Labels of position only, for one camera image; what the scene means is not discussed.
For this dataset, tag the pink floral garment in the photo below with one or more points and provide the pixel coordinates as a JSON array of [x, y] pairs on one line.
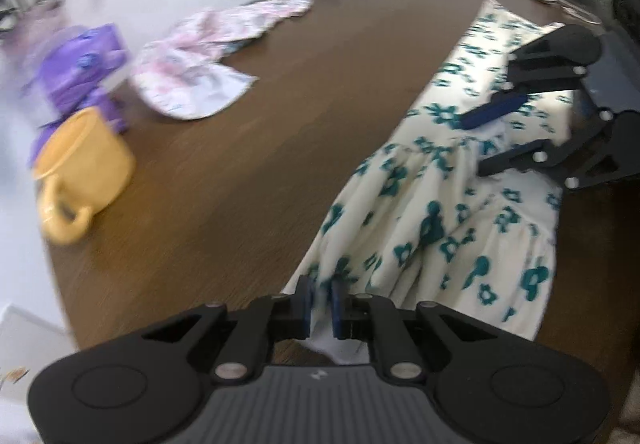
[[200, 59]]

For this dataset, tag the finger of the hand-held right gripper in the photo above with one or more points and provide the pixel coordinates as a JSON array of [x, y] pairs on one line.
[[492, 111], [600, 154]]

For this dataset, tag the cream green floral garment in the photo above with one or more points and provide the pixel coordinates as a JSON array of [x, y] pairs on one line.
[[450, 204]]

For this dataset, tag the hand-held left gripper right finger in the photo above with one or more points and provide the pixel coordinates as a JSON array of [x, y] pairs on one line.
[[337, 311]]

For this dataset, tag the yellow mug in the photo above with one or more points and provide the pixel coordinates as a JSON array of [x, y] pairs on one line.
[[85, 164]]

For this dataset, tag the white box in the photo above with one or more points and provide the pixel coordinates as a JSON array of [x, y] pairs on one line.
[[30, 349]]

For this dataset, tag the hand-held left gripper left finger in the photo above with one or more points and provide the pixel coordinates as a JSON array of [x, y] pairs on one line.
[[305, 311]]

